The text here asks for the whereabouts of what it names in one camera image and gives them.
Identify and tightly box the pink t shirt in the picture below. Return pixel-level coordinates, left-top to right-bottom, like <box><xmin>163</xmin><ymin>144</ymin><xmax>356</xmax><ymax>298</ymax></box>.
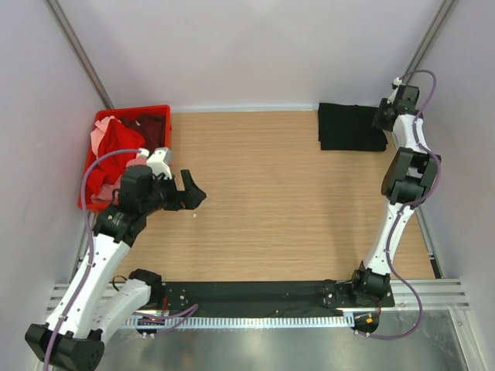
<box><xmin>86</xmin><ymin>116</ymin><xmax>145</xmax><ymax>203</ymax></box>

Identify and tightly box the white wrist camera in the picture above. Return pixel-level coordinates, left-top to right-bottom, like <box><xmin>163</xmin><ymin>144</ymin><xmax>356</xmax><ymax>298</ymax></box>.
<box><xmin>136</xmin><ymin>147</ymin><xmax>172</xmax><ymax>179</ymax></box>
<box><xmin>387</xmin><ymin>77</ymin><xmax>403</xmax><ymax>104</ymax></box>

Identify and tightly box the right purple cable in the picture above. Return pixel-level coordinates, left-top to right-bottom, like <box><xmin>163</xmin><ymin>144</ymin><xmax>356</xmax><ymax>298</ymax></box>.
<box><xmin>355</xmin><ymin>69</ymin><xmax>442</xmax><ymax>341</ymax></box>

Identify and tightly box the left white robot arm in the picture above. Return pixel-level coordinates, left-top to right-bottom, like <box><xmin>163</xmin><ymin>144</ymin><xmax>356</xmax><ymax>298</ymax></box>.
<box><xmin>25</xmin><ymin>165</ymin><xmax>207</xmax><ymax>370</ymax></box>

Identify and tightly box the red t shirt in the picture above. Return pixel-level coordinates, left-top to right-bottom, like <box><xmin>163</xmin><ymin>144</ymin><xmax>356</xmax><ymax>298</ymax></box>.
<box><xmin>85</xmin><ymin>119</ymin><xmax>147</xmax><ymax>194</ymax></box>

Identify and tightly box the slotted cable duct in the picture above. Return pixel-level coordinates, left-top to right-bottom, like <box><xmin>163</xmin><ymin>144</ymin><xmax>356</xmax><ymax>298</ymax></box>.
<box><xmin>120</xmin><ymin>314</ymin><xmax>354</xmax><ymax>331</ymax></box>

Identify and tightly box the left aluminium corner post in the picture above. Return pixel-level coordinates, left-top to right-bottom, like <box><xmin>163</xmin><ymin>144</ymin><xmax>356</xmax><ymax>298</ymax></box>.
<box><xmin>45</xmin><ymin>0</ymin><xmax>114</xmax><ymax>109</ymax></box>

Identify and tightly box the right aluminium corner post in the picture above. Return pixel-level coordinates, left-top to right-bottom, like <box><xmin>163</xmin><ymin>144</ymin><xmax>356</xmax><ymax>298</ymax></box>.
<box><xmin>405</xmin><ymin>0</ymin><xmax>459</xmax><ymax>74</ymax></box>

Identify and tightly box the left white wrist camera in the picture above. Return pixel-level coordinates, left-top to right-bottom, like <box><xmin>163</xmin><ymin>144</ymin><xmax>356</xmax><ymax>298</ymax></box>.
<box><xmin>136</xmin><ymin>147</ymin><xmax>172</xmax><ymax>179</ymax></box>

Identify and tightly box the black t shirt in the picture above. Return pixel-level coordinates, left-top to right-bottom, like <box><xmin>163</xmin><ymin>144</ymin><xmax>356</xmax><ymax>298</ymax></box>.
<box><xmin>317</xmin><ymin>103</ymin><xmax>388</xmax><ymax>152</ymax></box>

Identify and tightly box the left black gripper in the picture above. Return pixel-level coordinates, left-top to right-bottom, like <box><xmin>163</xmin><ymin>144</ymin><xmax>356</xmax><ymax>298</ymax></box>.
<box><xmin>141</xmin><ymin>169</ymin><xmax>205</xmax><ymax>216</ymax></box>

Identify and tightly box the aluminium frame rail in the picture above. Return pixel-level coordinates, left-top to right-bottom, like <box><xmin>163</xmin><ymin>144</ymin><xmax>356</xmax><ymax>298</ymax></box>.
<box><xmin>46</xmin><ymin>279</ymin><xmax>470</xmax><ymax>315</ymax></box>

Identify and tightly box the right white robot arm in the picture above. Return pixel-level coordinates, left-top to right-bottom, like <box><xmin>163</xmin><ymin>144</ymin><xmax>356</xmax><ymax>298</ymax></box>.
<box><xmin>348</xmin><ymin>80</ymin><xmax>440</xmax><ymax>306</ymax></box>

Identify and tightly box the aluminium corner post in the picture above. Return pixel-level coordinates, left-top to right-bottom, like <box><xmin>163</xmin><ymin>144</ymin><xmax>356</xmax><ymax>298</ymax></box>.
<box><xmin>405</xmin><ymin>0</ymin><xmax>459</xmax><ymax>74</ymax></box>
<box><xmin>45</xmin><ymin>0</ymin><xmax>114</xmax><ymax>109</ymax></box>

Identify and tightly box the dark maroon t shirt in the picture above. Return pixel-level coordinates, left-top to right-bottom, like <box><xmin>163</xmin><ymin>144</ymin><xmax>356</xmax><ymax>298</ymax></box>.
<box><xmin>120</xmin><ymin>113</ymin><xmax>166</xmax><ymax>151</ymax></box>

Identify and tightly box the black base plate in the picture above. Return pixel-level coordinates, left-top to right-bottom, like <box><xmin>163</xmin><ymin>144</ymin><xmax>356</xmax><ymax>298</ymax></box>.
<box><xmin>145</xmin><ymin>280</ymin><xmax>394</xmax><ymax>318</ymax></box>

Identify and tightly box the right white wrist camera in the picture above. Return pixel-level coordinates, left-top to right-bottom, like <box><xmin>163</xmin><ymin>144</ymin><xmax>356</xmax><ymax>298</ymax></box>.
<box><xmin>387</xmin><ymin>77</ymin><xmax>403</xmax><ymax>104</ymax></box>

